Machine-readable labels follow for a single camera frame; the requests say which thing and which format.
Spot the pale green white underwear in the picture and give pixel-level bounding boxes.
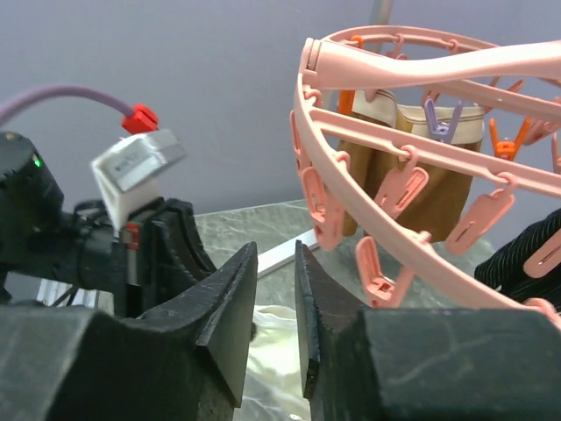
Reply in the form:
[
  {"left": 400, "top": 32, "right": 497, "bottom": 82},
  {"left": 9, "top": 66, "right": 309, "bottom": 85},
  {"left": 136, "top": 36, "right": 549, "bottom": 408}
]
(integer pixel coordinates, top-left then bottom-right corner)
[{"left": 247, "top": 305, "right": 310, "bottom": 420}]

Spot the pink round clip hanger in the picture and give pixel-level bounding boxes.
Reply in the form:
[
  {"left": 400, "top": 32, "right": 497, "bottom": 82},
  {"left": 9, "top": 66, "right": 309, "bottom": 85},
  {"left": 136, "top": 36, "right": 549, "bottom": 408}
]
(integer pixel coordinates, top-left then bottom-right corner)
[{"left": 290, "top": 25, "right": 560, "bottom": 309}]

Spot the aluminium rail frame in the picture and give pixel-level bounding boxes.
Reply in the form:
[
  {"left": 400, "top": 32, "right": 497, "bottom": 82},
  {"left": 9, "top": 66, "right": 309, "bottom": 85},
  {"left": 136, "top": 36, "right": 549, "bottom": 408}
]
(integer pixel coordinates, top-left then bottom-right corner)
[{"left": 36, "top": 279, "right": 114, "bottom": 314}]

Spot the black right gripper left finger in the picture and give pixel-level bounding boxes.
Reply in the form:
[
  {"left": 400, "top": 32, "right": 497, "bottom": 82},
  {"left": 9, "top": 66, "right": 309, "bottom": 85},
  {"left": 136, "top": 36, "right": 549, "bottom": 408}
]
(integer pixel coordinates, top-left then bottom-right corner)
[{"left": 1, "top": 243, "right": 258, "bottom": 420}]

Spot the silver white clothes rack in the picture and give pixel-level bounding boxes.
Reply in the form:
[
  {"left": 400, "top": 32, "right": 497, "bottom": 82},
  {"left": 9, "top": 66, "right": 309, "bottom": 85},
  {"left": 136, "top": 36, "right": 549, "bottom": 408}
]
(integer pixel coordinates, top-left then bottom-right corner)
[{"left": 258, "top": 0, "right": 394, "bottom": 279}]

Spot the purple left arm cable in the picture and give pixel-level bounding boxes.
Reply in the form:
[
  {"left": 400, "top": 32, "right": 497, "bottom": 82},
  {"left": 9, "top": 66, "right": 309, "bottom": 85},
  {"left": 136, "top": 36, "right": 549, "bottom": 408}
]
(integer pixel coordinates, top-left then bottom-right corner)
[{"left": 0, "top": 84, "right": 160, "bottom": 135}]

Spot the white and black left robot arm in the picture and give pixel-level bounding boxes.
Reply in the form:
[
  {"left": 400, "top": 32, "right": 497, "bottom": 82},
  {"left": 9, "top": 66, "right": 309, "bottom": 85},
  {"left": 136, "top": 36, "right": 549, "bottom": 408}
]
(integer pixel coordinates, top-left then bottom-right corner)
[{"left": 1, "top": 132, "right": 217, "bottom": 317}]

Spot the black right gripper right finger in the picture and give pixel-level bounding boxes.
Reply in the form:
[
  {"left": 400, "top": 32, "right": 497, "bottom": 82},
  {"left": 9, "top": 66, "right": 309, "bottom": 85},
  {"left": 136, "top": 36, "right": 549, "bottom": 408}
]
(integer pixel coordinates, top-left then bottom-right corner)
[{"left": 295, "top": 244, "right": 560, "bottom": 420}]

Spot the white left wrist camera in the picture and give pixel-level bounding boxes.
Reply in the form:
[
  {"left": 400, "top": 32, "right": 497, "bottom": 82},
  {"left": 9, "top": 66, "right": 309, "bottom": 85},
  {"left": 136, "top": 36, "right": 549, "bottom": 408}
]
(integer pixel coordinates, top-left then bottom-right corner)
[{"left": 90, "top": 129, "right": 187, "bottom": 232}]

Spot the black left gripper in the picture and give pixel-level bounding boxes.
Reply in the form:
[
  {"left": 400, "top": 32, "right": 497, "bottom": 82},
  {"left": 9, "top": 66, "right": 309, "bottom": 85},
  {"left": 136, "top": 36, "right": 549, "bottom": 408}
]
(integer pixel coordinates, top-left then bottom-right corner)
[{"left": 75, "top": 197, "right": 217, "bottom": 318}]

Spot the black hanging garment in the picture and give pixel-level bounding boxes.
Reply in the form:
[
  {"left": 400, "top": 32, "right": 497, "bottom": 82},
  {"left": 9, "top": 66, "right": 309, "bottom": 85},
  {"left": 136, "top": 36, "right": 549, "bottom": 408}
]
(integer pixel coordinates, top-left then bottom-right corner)
[{"left": 473, "top": 210, "right": 560, "bottom": 312}]

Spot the brown hanging garment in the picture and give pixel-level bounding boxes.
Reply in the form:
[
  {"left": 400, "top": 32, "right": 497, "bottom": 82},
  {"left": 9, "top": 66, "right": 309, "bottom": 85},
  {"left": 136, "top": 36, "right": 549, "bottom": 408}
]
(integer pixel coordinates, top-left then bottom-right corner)
[{"left": 335, "top": 87, "right": 488, "bottom": 244}]

